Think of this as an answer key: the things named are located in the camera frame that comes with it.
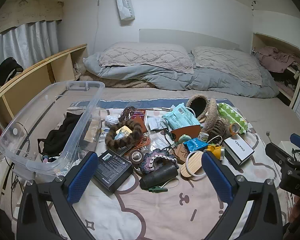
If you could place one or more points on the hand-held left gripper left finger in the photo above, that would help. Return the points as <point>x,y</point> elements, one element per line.
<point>82,177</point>

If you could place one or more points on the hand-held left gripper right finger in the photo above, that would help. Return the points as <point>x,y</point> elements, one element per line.
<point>217,177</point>

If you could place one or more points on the round wooden lid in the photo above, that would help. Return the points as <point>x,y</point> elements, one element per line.
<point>190,167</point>

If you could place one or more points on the black cylinder roll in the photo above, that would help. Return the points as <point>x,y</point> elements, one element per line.
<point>160,177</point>

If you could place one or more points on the green clip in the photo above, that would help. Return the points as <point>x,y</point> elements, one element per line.
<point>156,189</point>

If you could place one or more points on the purple crochet scrunchie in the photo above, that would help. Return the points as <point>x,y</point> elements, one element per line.
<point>150,161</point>

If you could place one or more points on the clear plastic storage bin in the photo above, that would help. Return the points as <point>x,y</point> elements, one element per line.
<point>40,110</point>

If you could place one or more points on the yellow plastic item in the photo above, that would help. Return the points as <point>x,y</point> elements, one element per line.
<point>215,152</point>

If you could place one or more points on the black cardboard box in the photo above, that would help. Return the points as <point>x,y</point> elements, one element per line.
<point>112,170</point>

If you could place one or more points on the white and black box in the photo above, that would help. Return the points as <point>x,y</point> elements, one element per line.
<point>240,148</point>

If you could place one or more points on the blue packet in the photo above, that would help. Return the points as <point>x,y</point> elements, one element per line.
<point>196,145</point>

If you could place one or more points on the printed washi tape roll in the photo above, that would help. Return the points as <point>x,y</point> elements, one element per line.
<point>201,137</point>

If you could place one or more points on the brown cardboard piece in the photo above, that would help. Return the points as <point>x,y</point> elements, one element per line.
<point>181,153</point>

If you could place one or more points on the black cloth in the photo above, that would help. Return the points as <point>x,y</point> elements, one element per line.
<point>60,135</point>

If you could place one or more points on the brown paper packet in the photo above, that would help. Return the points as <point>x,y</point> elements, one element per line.
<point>90,130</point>

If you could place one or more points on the orange tape roll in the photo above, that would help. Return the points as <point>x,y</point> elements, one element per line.
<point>231,130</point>

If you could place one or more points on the brown hair claw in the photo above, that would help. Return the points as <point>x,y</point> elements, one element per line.
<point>218,127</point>

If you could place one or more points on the brown fur scrunchie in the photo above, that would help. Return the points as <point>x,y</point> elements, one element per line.
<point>112,136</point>

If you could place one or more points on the green round tape measure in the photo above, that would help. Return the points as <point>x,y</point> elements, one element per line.
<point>183,138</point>

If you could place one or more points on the brown tape roll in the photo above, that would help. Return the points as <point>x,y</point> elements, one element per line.
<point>132,157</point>

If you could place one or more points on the brown leather card holder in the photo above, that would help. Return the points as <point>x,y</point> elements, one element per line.
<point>187,131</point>

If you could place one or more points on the green and white wipes pack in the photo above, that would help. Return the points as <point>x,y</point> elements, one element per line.
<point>230,112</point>

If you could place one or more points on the beige fluffy slipper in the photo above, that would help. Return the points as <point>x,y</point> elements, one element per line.
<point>210,115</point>

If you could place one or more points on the silver foil ball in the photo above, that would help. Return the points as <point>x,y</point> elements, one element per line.
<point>112,121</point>

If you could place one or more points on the teal mask packet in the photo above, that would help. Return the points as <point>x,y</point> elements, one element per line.
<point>180,120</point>

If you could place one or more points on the dark red box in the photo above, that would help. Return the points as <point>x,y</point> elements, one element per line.
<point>138,116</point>

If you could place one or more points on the pile of clothing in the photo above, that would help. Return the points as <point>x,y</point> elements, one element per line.
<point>275,60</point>

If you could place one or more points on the beige quilted pillow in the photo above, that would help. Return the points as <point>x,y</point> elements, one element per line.
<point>225,62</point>
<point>145,57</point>

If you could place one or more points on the grey duvet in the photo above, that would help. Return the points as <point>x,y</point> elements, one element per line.
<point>165,80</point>

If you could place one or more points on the wooden shelf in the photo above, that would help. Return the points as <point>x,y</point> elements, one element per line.
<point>40,66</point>

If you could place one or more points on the grey curtain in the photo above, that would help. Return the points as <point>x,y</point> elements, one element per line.
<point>27,42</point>

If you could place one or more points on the white paper bag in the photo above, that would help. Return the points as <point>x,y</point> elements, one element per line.
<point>125,7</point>

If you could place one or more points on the beige curtain valance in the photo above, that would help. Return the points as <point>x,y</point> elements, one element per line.
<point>22,12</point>

